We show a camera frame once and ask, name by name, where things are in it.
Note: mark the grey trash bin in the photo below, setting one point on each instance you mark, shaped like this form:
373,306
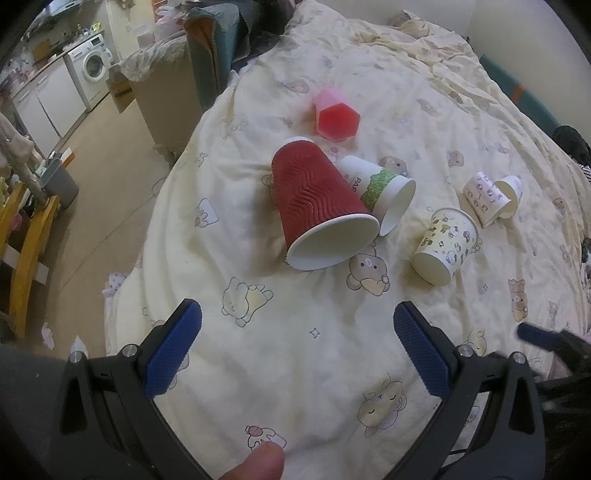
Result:
56,181

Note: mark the person's thumb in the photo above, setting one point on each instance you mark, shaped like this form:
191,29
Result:
265,462

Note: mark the white paper cup cherry print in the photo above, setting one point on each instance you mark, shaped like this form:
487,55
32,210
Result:
511,186

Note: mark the pink hexagonal plastic cup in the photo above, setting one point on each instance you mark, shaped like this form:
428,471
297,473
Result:
335,119

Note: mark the teal and orange cushion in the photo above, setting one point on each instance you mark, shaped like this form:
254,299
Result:
212,34

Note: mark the beige upholstered armchair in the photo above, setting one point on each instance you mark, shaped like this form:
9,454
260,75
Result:
161,79

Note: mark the red ribbed paper cup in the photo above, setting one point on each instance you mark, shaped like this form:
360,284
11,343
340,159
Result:
324,222

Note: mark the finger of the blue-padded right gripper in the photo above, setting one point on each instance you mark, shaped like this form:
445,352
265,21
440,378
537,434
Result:
573,351

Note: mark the white pink-print paper cup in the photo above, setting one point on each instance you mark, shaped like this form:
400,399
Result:
485,197

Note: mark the white washing machine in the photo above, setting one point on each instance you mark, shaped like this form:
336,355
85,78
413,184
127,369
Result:
88,64

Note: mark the yellow wooden frame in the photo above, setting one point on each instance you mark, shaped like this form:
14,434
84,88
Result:
25,265

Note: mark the white kitchen cabinet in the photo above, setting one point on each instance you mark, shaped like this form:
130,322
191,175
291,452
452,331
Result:
49,106

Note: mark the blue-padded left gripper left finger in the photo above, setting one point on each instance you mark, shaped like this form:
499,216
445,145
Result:
107,423

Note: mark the cardboard box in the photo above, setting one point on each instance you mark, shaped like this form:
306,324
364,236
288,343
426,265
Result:
119,88

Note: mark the yellow cartoon paper cup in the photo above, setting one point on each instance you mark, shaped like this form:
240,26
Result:
451,237

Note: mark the cream cartoon-print blanket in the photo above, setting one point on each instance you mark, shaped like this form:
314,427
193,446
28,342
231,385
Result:
309,359

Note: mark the white green-band paper cup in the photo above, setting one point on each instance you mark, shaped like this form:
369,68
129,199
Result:
387,195

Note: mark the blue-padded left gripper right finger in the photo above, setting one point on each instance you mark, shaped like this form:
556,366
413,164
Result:
489,422

